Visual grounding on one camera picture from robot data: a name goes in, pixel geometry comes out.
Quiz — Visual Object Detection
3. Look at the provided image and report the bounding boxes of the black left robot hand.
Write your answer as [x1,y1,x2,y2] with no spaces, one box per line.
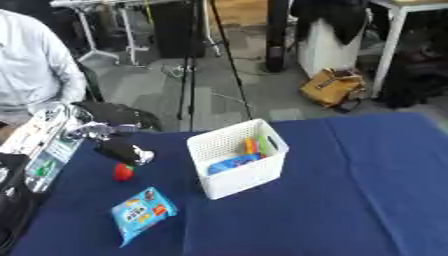
[92,137,158,167]

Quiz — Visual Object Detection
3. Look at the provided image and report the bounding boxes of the red toy strawberry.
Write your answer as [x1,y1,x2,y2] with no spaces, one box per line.
[112,162,137,183]

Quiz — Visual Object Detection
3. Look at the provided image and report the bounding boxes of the black office chair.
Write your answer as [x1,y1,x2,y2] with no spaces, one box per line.
[70,63,165,133]

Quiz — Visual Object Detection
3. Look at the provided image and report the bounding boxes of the blue snack bag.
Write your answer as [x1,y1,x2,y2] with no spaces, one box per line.
[110,186,181,248]

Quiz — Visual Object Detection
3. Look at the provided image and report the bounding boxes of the black tripod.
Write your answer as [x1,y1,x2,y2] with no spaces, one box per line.
[175,0,256,133]

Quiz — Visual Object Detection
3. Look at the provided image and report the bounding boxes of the blue packet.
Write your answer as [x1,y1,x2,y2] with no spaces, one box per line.
[206,153,263,176]

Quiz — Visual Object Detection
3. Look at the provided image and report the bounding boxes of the white plastic basket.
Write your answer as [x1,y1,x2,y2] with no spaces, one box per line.
[185,118,291,201]

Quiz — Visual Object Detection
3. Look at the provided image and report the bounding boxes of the white metal rack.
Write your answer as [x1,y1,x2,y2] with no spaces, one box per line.
[49,0,224,67]

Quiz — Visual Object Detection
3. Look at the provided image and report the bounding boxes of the person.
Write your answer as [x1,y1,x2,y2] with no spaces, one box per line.
[0,9,88,134]

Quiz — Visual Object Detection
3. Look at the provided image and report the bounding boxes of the orange toy carrot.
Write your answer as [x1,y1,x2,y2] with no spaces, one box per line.
[243,137,259,156]

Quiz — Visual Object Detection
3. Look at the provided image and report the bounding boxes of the green toy stick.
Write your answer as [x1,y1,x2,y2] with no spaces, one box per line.
[255,135,272,158]

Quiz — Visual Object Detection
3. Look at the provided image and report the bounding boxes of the black pole stand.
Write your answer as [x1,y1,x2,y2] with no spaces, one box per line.
[262,0,293,74]

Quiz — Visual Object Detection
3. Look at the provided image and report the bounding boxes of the tan bag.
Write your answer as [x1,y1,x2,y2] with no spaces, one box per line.
[299,67,368,114]

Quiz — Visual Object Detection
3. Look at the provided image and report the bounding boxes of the white cabinet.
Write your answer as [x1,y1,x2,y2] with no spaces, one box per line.
[295,18,370,78]

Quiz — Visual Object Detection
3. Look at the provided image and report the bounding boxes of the black coat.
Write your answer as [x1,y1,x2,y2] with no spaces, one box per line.
[288,0,371,46]

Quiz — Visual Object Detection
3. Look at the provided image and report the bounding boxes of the white table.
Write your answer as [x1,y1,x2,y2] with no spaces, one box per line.
[365,0,448,100]

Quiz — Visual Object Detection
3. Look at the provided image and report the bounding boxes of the black backpack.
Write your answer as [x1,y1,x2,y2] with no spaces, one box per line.
[381,46,448,109]

